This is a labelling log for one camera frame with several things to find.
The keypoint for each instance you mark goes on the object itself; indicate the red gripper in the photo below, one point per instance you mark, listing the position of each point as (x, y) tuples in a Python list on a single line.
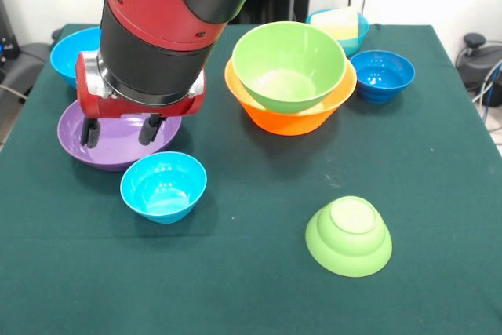
[(117, 107)]

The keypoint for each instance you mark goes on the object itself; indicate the large orange bowl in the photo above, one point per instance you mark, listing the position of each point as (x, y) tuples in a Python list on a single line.
[(290, 123)]

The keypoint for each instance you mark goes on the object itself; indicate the large green bowl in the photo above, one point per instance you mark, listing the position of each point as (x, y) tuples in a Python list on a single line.
[(290, 60)]

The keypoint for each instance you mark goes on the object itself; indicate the yellow cup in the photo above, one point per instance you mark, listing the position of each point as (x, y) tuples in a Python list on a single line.
[(339, 23)]

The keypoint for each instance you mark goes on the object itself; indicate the small green bowl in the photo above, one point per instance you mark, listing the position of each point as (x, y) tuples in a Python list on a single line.
[(349, 245)]

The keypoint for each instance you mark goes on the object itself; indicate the translucent blue ridged bowl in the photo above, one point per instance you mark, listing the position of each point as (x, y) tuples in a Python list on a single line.
[(361, 37)]

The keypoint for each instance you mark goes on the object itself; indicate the small dark blue bowl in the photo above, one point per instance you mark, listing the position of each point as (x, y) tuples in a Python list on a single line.
[(382, 80)]

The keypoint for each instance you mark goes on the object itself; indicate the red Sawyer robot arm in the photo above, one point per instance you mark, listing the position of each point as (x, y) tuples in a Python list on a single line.
[(157, 17)]

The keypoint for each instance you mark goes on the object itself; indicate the purple bowl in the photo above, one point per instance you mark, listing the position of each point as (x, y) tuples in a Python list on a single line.
[(117, 150)]

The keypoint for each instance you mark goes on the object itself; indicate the small light blue bowl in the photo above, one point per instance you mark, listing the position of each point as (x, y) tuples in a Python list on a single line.
[(162, 190)]

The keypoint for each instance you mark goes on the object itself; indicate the large blue bowl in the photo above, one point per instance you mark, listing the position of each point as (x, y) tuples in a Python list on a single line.
[(66, 56)]

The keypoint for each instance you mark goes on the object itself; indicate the dark grey seat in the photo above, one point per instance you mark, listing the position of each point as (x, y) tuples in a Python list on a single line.
[(31, 60)]

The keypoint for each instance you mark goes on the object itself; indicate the black electronic device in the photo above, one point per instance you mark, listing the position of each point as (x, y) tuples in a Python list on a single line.
[(8, 44)]

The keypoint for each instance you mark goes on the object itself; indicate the dark green tablecloth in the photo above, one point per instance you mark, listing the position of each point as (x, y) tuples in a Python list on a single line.
[(274, 292)]

